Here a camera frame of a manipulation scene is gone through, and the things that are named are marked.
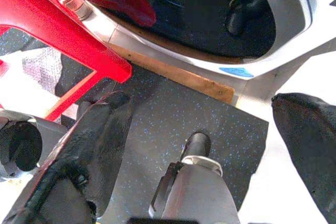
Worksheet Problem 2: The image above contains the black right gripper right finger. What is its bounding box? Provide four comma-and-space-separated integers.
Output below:
271, 92, 336, 224

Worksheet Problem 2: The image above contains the dark speckled floor mat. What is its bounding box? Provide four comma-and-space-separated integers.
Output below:
0, 28, 270, 224

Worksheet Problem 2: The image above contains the silver robot right leg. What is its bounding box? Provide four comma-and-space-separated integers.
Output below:
148, 132, 241, 224

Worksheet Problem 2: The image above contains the dark glass washer door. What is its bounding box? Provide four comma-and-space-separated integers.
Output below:
56, 0, 320, 78

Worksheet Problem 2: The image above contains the white washing machine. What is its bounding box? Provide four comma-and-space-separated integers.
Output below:
56, 0, 336, 109

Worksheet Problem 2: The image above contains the blue oval sticker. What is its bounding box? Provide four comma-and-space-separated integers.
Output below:
219, 66, 255, 79

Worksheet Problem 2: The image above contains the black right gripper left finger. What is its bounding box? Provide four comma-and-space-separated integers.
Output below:
2, 90, 134, 224

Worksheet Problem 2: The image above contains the brown wooden board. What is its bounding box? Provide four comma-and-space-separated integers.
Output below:
109, 42, 236, 104

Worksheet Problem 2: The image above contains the red plastic stool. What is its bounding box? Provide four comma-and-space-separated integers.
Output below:
0, 0, 133, 122

